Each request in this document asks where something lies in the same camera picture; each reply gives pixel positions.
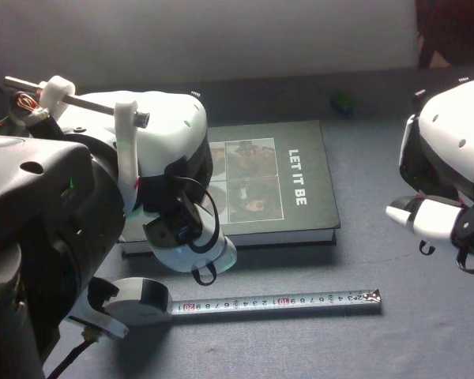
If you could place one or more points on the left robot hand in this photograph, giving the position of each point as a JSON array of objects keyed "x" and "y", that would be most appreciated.
[{"x": 166, "y": 130}]

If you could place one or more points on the green cylinder block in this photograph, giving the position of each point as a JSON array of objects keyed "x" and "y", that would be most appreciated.
[{"x": 343, "y": 102}]

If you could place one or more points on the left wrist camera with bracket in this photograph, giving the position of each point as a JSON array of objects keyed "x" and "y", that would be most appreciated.
[{"x": 102, "y": 323}]

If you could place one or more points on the grey table cloth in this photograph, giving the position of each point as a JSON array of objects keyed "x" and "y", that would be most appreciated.
[{"x": 339, "y": 347}]

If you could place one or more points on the grey tape measure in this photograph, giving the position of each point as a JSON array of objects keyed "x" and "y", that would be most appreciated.
[{"x": 260, "y": 303}]

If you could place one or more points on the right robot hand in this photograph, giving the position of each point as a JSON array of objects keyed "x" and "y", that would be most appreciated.
[{"x": 454, "y": 126}]

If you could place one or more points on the Let It Be album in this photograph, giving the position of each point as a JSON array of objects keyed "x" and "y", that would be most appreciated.
[{"x": 308, "y": 221}]

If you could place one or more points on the dark maroon background object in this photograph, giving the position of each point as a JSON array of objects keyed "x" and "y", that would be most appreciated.
[{"x": 454, "y": 31}]

